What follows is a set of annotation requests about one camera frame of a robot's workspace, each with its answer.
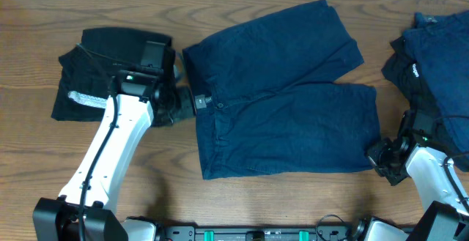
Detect folded black shorts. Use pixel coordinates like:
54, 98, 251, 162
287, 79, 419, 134
51, 27, 172, 122

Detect black garment in pile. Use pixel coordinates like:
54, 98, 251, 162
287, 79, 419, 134
381, 37, 440, 119

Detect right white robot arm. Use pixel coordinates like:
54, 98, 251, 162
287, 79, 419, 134
350, 137, 468, 241

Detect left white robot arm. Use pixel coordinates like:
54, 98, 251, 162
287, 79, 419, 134
32, 71, 193, 240

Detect navy clothes pile right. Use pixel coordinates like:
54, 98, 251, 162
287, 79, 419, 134
403, 11, 468, 152

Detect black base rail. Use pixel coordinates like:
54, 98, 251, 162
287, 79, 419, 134
165, 225, 363, 241

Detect navy blue shorts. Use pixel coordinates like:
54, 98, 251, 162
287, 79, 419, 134
182, 0, 380, 179

